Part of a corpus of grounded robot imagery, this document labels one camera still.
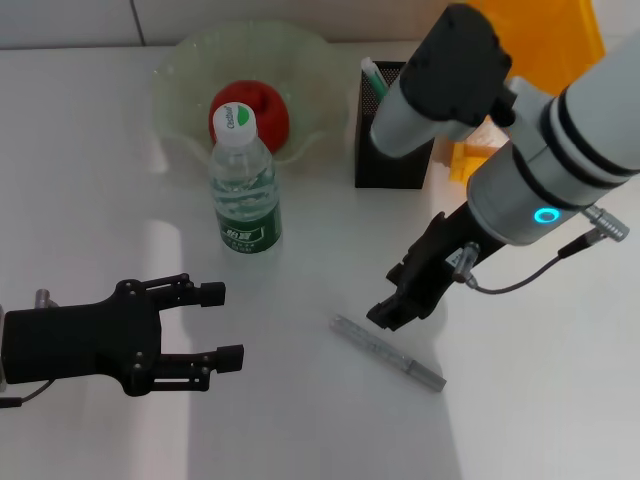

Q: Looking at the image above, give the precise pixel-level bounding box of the yellow plastic storage bin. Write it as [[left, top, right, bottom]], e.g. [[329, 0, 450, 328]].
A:
[[449, 0, 606, 182]]

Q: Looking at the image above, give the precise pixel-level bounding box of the grey marker pen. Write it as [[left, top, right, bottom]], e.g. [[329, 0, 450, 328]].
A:
[[328, 312, 448, 394]]

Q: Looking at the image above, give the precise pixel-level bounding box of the pale green glass fruit plate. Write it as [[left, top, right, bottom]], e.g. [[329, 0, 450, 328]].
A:
[[152, 19, 352, 169]]

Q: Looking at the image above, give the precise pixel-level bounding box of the black mesh pen holder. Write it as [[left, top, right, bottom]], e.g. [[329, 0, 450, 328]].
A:
[[354, 60, 436, 190]]

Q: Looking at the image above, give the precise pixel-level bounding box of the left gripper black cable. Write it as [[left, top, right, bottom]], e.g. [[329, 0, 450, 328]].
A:
[[0, 379, 57, 409]]

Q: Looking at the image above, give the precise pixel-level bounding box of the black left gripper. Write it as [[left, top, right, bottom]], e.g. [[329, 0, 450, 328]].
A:
[[2, 273, 245, 398]]

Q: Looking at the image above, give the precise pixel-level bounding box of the green pen with white clip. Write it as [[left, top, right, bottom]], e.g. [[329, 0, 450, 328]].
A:
[[360, 57, 392, 102]]

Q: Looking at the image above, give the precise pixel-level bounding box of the clear water bottle green label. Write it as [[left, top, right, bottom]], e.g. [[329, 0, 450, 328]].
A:
[[208, 102, 283, 256]]

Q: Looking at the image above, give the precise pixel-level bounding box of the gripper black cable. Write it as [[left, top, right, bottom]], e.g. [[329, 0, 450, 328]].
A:
[[452, 202, 630, 296], [0, 379, 57, 409]]

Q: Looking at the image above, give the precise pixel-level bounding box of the red round fruit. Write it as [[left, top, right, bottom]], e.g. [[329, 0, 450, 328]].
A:
[[208, 79, 292, 154]]

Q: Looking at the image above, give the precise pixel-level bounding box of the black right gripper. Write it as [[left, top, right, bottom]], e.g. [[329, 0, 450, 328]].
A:
[[366, 202, 501, 334]]

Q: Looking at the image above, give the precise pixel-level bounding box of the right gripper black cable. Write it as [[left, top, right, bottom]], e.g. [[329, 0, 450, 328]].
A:
[[452, 202, 630, 296]]

